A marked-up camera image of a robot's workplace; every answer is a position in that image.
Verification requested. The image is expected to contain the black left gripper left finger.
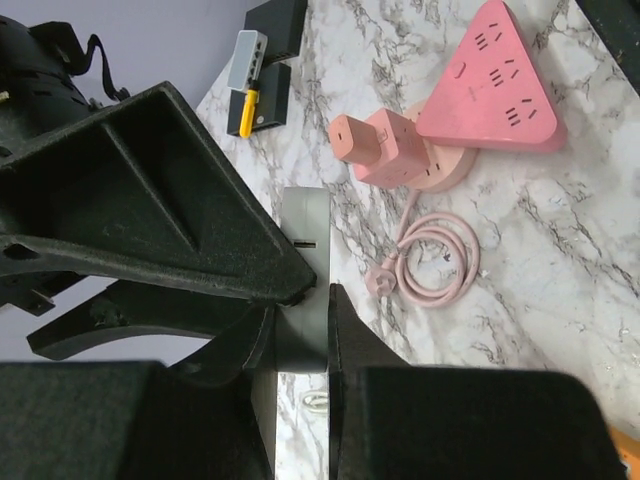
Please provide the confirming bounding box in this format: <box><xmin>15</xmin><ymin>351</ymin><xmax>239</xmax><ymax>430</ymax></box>
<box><xmin>0</xmin><ymin>304</ymin><xmax>279</xmax><ymax>480</ymax></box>

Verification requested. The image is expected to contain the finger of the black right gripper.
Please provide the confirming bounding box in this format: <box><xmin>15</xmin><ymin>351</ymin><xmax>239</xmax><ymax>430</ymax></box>
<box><xmin>27</xmin><ymin>280</ymin><xmax>264</xmax><ymax>361</ymax></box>

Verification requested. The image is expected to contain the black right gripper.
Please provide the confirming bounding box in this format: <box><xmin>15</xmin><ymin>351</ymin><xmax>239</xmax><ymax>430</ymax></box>
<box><xmin>1</xmin><ymin>16</ymin><xmax>302</xmax><ymax>305</ymax></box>

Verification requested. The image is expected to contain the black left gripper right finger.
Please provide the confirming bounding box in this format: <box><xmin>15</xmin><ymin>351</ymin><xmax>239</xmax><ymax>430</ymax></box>
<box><xmin>328</xmin><ymin>284</ymin><xmax>626</xmax><ymax>479</ymax></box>

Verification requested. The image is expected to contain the white usb charger plug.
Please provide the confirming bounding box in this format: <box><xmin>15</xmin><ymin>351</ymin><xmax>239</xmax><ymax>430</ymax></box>
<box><xmin>275</xmin><ymin>187</ymin><xmax>331</xmax><ymax>374</ymax></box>

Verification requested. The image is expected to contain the white power cable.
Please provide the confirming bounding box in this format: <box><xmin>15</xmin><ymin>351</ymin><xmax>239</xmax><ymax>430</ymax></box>
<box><xmin>299</xmin><ymin>389</ymin><xmax>331</xmax><ymax>415</ymax></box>

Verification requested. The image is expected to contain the pink power cable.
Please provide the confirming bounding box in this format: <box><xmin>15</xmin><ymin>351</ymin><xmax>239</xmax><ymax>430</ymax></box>
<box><xmin>363</xmin><ymin>189</ymin><xmax>482</xmax><ymax>310</ymax></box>

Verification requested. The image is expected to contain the small pink charger adapter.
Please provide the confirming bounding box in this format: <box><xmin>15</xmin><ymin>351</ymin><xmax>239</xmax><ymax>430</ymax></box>
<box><xmin>328</xmin><ymin>114</ymin><xmax>382</xmax><ymax>166</ymax></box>

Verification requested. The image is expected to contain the pink cube socket adapter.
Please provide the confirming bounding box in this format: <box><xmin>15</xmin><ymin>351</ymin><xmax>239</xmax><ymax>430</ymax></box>
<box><xmin>353</xmin><ymin>108</ymin><xmax>430</xmax><ymax>189</ymax></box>

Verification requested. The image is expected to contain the orange power strip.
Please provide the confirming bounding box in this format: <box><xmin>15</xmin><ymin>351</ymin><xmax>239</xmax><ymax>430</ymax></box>
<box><xmin>609</xmin><ymin>426</ymin><xmax>640</xmax><ymax>480</ymax></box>

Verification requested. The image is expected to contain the round pink power strip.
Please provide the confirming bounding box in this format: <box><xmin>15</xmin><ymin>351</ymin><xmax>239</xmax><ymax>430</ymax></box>
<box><xmin>388</xmin><ymin>99</ymin><xmax>477</xmax><ymax>193</ymax></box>

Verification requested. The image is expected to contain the pink triangular power strip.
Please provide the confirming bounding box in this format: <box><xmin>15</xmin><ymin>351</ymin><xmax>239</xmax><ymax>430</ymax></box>
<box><xmin>416</xmin><ymin>1</ymin><xmax>567</xmax><ymax>153</ymax></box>

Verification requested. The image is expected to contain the black flat box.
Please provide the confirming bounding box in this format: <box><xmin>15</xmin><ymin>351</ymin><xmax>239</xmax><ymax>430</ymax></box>
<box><xmin>244</xmin><ymin>0</ymin><xmax>308</xmax><ymax>66</ymax></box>

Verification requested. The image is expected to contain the yellow handled screwdriver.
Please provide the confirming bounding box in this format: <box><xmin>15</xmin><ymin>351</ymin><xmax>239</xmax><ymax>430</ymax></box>
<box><xmin>238</xmin><ymin>80</ymin><xmax>259</xmax><ymax>139</ymax></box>

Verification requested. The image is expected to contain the white grey network switch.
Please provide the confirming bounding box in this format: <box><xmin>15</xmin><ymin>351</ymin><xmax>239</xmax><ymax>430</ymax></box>
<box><xmin>227</xmin><ymin>30</ymin><xmax>268</xmax><ymax>92</ymax></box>

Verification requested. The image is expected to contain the black metal network switch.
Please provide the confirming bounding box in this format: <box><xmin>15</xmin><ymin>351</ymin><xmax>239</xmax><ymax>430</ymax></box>
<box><xmin>227</xmin><ymin>63</ymin><xmax>291</xmax><ymax>137</ymax></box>

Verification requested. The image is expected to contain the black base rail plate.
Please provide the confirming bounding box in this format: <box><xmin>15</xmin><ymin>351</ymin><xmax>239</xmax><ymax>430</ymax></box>
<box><xmin>577</xmin><ymin>0</ymin><xmax>640</xmax><ymax>93</ymax></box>

